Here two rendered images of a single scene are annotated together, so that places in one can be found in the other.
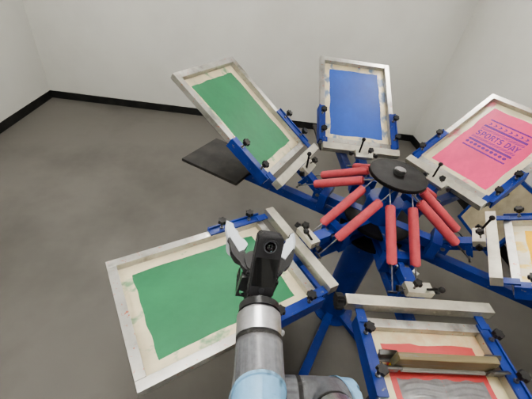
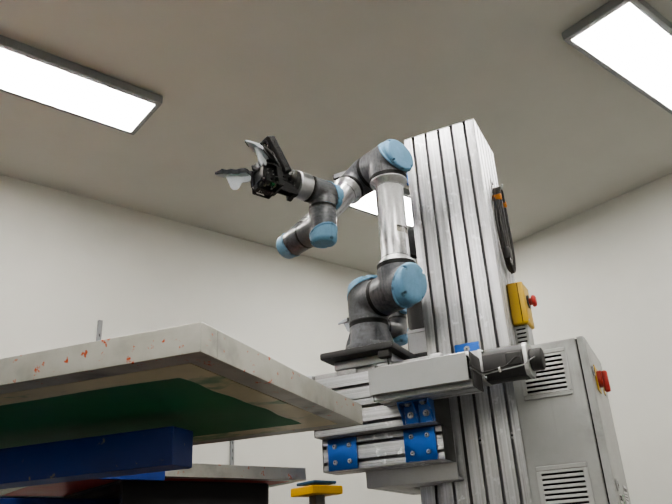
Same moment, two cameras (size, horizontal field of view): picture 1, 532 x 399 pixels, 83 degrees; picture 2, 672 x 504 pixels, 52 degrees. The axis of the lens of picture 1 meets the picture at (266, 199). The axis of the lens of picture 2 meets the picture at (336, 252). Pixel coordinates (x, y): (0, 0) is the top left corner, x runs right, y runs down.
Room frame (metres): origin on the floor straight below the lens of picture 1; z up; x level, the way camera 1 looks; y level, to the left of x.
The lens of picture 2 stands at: (1.09, 1.40, 0.72)
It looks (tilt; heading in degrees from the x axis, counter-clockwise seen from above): 24 degrees up; 237
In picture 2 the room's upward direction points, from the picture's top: 3 degrees counter-clockwise
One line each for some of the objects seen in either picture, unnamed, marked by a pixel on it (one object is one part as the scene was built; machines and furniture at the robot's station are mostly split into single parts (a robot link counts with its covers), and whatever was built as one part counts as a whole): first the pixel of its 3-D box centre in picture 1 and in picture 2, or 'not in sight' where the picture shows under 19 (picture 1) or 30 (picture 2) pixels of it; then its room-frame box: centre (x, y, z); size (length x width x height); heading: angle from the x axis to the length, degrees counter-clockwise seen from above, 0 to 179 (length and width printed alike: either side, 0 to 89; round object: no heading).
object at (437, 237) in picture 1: (376, 218); not in sight; (1.44, -0.68, 0.99); 0.82 x 0.79 x 0.12; 7
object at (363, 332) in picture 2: not in sight; (369, 339); (-0.06, -0.20, 1.31); 0.15 x 0.15 x 0.10
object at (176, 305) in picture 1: (245, 260); (29, 379); (0.89, 0.04, 1.05); 1.08 x 0.61 x 0.23; 127
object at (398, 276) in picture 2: not in sight; (391, 223); (-0.07, -0.07, 1.63); 0.15 x 0.12 x 0.55; 97
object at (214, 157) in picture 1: (277, 186); not in sight; (1.70, -0.06, 0.91); 1.34 x 0.41 x 0.08; 67
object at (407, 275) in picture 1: (408, 284); not in sight; (0.95, -0.74, 1.02); 0.17 x 0.06 x 0.05; 7
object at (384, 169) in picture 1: (359, 252); not in sight; (1.44, -0.68, 0.67); 0.40 x 0.40 x 1.35
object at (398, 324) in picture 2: not in sight; (395, 330); (-0.57, -0.73, 1.56); 0.11 x 0.08 x 0.11; 6
